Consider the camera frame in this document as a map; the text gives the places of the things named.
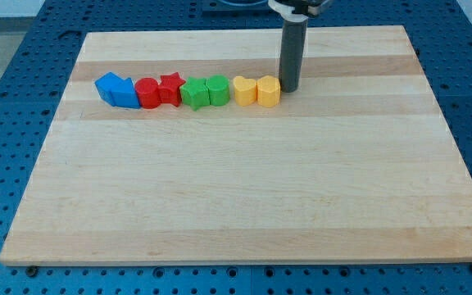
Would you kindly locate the red star block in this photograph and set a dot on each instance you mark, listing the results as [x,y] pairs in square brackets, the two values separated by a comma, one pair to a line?
[169,89]

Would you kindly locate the green cylinder block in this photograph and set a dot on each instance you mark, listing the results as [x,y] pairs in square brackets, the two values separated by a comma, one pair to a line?
[218,89]

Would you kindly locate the green star block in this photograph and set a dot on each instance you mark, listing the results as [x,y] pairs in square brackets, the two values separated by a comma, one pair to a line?
[194,93]

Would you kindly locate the blue triangular block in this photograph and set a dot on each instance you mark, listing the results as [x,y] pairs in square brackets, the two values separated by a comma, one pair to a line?
[124,95]

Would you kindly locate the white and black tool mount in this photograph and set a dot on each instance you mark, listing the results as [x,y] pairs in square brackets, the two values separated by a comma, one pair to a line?
[299,10]

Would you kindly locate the yellow hexagon block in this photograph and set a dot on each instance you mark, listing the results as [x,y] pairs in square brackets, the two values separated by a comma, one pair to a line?
[268,91]

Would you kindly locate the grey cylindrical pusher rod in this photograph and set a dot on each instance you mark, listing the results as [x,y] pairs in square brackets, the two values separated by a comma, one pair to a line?
[291,54]

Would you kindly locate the blue cube block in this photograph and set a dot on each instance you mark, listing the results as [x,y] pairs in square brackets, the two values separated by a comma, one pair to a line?
[104,86]

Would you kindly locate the red cylinder block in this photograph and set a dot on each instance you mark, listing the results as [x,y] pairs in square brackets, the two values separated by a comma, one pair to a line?
[147,93]

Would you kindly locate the wooden board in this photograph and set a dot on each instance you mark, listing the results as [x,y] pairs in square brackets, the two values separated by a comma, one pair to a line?
[358,166]

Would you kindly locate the yellow heart block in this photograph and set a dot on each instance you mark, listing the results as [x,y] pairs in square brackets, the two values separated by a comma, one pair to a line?
[245,91]

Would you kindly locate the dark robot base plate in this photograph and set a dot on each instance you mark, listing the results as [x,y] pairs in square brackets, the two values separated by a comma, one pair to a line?
[230,7]

